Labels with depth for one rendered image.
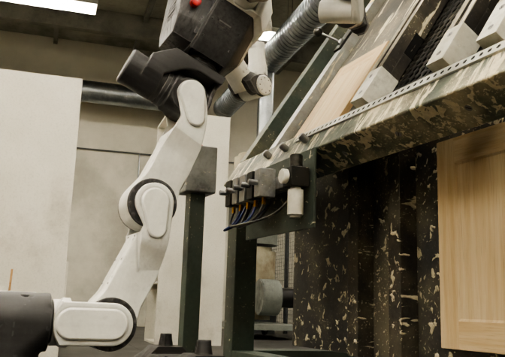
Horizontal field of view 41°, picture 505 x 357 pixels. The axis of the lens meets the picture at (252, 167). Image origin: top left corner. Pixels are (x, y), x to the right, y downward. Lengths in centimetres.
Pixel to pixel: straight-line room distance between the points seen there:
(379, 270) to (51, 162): 270
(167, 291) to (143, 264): 398
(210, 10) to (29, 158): 251
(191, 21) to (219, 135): 413
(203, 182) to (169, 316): 346
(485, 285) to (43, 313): 111
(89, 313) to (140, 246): 22
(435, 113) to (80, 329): 104
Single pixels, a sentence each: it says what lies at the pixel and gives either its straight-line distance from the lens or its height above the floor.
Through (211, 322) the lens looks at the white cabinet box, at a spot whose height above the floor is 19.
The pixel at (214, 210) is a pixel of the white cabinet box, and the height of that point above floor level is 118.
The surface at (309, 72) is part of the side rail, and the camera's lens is 288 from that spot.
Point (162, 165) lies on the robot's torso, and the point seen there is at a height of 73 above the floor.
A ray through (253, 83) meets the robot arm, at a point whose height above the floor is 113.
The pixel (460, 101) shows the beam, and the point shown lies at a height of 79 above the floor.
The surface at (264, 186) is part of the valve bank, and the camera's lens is 208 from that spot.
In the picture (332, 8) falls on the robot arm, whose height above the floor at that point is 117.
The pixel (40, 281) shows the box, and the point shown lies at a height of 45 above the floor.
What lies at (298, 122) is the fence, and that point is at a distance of 251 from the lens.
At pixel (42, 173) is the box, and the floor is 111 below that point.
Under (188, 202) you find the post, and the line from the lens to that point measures 252.
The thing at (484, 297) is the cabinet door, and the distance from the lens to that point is 175.
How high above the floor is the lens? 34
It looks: 12 degrees up
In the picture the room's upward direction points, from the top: 2 degrees clockwise
